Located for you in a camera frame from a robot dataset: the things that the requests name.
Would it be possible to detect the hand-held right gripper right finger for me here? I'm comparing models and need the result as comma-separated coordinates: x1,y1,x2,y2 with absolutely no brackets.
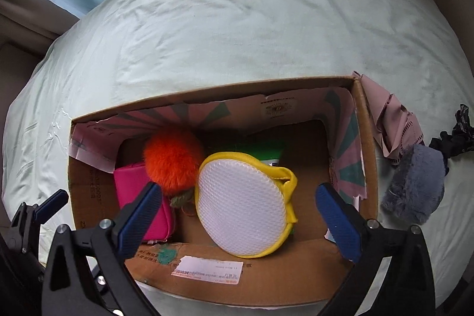
315,183,436,316

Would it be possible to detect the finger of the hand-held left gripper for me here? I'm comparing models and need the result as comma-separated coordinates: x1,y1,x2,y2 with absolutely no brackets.
9,189,70,267

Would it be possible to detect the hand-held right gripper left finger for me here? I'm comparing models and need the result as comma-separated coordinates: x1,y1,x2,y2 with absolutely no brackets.
41,182,164,316

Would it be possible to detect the brown cardboard box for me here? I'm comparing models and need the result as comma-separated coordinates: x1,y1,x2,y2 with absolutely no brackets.
67,75,379,311

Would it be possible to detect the yellow-rimmed white mesh pad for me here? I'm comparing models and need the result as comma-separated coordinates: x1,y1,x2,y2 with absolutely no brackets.
194,151,299,259

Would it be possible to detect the pink pouch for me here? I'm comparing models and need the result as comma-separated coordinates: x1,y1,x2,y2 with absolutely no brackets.
113,161,177,245

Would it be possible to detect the orange fluffy pompom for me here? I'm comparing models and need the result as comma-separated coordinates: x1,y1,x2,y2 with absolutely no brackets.
143,125,205,208

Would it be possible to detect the grey fluffy plush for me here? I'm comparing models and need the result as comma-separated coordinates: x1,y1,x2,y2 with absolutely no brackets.
380,144,447,226

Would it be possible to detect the green packet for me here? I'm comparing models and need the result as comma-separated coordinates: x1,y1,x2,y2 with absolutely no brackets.
225,141,286,167

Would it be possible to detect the pink cloth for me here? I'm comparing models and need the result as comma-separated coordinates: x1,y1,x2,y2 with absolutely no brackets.
350,70,425,167

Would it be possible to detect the black fabric item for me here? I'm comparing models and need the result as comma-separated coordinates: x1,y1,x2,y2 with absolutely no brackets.
428,103,474,177

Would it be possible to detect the light green bed sheet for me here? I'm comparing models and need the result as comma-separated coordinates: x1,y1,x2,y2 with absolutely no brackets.
1,0,472,310

